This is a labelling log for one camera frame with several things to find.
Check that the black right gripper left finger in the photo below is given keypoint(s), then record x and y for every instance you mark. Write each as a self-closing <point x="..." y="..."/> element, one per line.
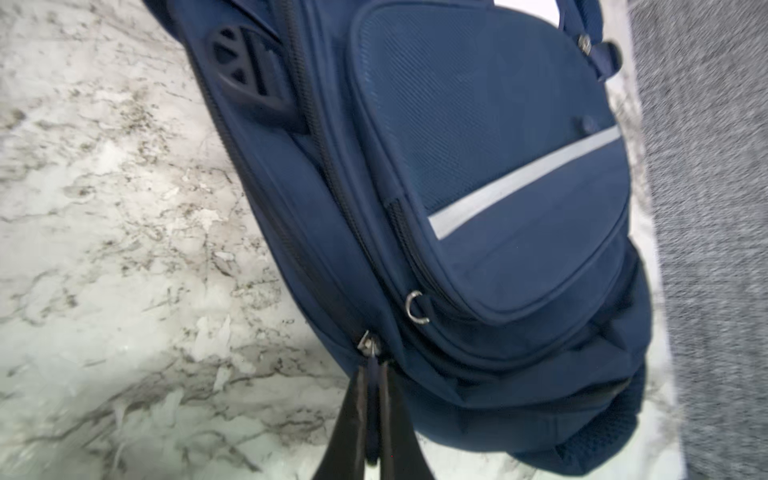
<point x="345" y="455"/>

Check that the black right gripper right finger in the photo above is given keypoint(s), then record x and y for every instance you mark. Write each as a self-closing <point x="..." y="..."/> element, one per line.
<point x="400" y="456"/>

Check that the navy blue backpack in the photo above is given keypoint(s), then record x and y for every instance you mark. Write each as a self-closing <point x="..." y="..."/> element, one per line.
<point x="443" y="186"/>

